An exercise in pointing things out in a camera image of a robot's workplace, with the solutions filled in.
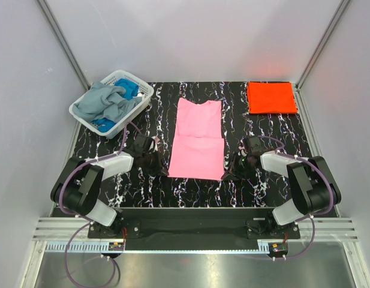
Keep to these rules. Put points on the right aluminium frame post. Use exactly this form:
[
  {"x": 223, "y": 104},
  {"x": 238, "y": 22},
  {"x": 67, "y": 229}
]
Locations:
[{"x": 329, "y": 31}]

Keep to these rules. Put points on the white slotted cable duct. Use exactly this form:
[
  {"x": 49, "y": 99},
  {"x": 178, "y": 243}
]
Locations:
[{"x": 131, "y": 247}]

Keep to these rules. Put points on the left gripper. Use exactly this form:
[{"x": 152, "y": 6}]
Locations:
[{"x": 159, "y": 168}]

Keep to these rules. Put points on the pink t-shirt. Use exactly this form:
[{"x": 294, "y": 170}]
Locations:
[{"x": 198, "y": 145}]

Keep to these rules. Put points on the blue t-shirt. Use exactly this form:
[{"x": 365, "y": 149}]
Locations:
[{"x": 113, "y": 103}]

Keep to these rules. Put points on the left aluminium frame post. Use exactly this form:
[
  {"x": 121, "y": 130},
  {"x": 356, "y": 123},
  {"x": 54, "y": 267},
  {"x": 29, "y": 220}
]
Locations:
[{"x": 62, "y": 41}]

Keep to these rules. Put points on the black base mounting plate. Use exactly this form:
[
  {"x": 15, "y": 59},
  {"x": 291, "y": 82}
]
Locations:
[{"x": 206, "y": 227}]

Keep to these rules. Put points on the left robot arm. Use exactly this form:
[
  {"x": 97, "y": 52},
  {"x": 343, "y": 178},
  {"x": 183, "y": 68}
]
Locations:
[{"x": 77, "y": 188}]

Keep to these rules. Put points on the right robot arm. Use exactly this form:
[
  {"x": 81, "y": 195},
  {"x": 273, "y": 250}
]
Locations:
[{"x": 313, "y": 188}]

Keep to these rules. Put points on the white plastic basket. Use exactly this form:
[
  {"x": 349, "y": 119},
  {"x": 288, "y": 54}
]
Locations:
[{"x": 145, "y": 90}]

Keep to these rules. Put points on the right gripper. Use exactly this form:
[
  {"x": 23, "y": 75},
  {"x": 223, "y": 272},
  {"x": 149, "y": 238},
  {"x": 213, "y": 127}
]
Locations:
[{"x": 233, "y": 173}]

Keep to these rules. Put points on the aluminium frame post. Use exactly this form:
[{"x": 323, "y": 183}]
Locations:
[
  {"x": 329, "y": 31},
  {"x": 62, "y": 41}
]

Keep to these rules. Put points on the folded orange t-shirt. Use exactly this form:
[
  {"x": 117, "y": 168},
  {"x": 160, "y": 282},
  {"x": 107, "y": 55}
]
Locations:
[{"x": 271, "y": 98}]

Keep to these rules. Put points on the grey t-shirt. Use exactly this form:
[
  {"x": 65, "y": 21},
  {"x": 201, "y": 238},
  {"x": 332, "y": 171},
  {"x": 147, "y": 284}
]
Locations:
[{"x": 84, "y": 108}]

